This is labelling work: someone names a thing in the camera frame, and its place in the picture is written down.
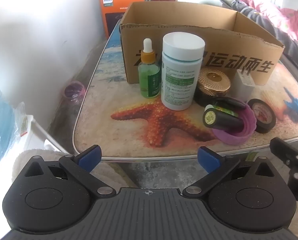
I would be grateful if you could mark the dark jar with gold lid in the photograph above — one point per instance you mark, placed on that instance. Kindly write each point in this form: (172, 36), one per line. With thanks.
(214, 80)

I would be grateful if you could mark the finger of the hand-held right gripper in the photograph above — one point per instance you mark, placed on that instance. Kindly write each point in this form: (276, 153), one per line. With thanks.
(281, 150)

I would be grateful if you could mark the white plastic frame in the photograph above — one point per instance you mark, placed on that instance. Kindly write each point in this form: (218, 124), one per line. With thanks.
(46, 136)

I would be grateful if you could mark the green lip balm stick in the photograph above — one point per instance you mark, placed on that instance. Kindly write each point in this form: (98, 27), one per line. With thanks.
(224, 110)

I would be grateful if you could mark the blue water jug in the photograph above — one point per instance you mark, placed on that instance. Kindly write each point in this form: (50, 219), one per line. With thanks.
(23, 120)
(1, 120)

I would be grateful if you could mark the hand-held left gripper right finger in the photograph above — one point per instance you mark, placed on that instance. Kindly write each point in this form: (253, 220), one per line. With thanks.
(209, 158)

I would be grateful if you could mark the purple plastic bowl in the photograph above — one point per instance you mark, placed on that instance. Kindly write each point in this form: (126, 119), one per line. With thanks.
(229, 137)

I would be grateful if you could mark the white charger plug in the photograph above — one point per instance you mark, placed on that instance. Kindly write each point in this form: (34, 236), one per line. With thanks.
(242, 87)

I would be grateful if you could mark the orange appliance box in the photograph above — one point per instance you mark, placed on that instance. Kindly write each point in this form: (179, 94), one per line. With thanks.
(114, 12)

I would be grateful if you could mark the white pill bottle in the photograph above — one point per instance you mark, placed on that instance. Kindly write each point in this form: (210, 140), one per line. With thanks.
(181, 55)

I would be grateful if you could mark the black lipstick tube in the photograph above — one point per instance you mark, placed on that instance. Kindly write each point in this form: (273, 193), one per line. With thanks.
(229, 121)

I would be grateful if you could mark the bin with pink bag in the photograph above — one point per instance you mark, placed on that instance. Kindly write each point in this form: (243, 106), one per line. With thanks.
(74, 92)

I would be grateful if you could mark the green dropper bottle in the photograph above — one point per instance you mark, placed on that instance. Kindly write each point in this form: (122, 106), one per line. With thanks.
(149, 80)

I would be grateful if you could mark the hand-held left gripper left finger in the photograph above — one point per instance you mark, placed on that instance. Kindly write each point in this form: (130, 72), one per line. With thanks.
(90, 158)

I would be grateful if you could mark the pink bedding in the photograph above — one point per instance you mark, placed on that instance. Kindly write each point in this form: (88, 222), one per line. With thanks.
(288, 17)

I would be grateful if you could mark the brown cardboard box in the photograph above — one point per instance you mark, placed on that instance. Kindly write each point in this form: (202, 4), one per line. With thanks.
(226, 45)

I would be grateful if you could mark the black tape roll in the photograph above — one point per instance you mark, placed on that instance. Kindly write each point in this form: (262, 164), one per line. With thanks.
(263, 128)

